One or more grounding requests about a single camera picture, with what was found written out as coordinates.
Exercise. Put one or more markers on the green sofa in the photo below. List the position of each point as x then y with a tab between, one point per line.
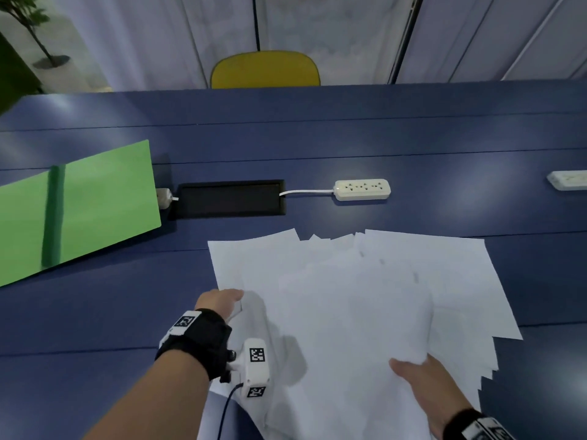
14	73

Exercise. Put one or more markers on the person's right hand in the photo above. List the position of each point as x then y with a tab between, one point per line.
435	394

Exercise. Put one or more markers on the white power strip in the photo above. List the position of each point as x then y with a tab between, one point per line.
362	189
568	180

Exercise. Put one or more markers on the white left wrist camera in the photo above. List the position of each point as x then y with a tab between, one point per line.
254	375

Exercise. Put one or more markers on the green folder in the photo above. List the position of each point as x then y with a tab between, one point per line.
105	206

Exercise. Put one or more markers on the person's left hand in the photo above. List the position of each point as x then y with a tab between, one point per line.
218	302

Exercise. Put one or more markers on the person's left forearm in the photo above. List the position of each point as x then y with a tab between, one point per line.
151	398

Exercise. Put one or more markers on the yellow chair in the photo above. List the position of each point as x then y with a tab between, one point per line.
266	70

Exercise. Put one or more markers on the green potted plant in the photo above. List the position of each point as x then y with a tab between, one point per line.
23	6

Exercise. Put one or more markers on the thin black partition post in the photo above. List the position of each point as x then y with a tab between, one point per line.
256	22

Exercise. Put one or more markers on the pile of white papers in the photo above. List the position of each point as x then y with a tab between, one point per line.
357	307

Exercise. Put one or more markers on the white curtain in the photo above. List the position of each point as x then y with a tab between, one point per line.
137	36

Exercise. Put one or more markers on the thick black partition post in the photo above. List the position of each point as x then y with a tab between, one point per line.
406	38

